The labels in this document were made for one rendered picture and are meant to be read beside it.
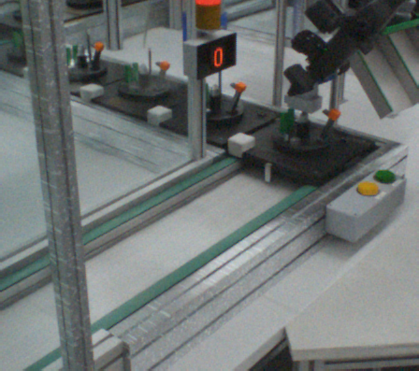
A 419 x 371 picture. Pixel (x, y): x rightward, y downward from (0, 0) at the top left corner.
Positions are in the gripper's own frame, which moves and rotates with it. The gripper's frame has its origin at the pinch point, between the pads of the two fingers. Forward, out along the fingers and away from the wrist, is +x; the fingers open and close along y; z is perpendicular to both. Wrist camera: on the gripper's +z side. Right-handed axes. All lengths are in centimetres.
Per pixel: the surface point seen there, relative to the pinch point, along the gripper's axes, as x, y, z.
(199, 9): -6.8, 21.4, 20.8
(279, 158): 10.3, 9.6, -10.0
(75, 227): -23, 82, -9
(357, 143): 4.4, -8.1, -17.1
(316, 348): -3, 45, -42
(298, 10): 46, -86, 36
